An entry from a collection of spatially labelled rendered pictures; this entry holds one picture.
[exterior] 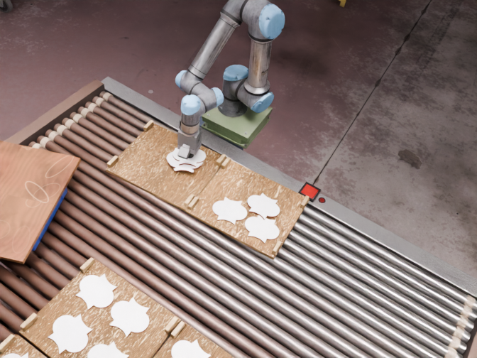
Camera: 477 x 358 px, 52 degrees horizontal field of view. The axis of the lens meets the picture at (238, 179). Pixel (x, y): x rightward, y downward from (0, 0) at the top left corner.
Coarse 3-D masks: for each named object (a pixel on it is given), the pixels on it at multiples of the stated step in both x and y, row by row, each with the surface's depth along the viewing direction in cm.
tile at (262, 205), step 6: (252, 198) 206; (258, 198) 206; (264, 198) 207; (252, 204) 203; (258, 204) 204; (264, 204) 204; (270, 204) 205; (252, 210) 201; (258, 210) 201; (264, 210) 202; (270, 210) 202; (276, 210) 203; (264, 216) 200; (270, 216) 200; (276, 216) 202
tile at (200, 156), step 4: (176, 148) 215; (176, 152) 214; (200, 152) 216; (176, 156) 213; (196, 156) 214; (200, 156) 214; (204, 156) 214; (176, 160) 212; (180, 160) 211; (184, 160) 212; (188, 160) 212; (192, 160) 212; (196, 160) 212; (200, 160) 213; (180, 164) 210; (184, 164) 211; (188, 164) 211; (192, 164) 211
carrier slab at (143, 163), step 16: (160, 128) 229; (144, 144) 221; (160, 144) 222; (176, 144) 223; (128, 160) 214; (144, 160) 215; (160, 160) 216; (208, 160) 219; (224, 160) 220; (128, 176) 208; (144, 176) 209; (160, 176) 210; (176, 176) 211; (192, 176) 212; (208, 176) 213; (160, 192) 204; (176, 192) 205; (192, 192) 206
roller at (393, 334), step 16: (64, 128) 224; (80, 144) 221; (288, 272) 189; (320, 288) 185; (336, 304) 183; (352, 304) 182; (368, 320) 179; (400, 336) 176; (416, 352) 174; (432, 352) 173
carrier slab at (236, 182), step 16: (224, 176) 214; (240, 176) 214; (256, 176) 215; (208, 192) 207; (224, 192) 208; (240, 192) 209; (256, 192) 209; (272, 192) 210; (288, 192) 211; (208, 208) 202; (288, 208) 206; (304, 208) 207; (208, 224) 198; (224, 224) 197; (240, 224) 198; (288, 224) 200; (240, 240) 193; (256, 240) 194; (272, 240) 195; (272, 256) 190
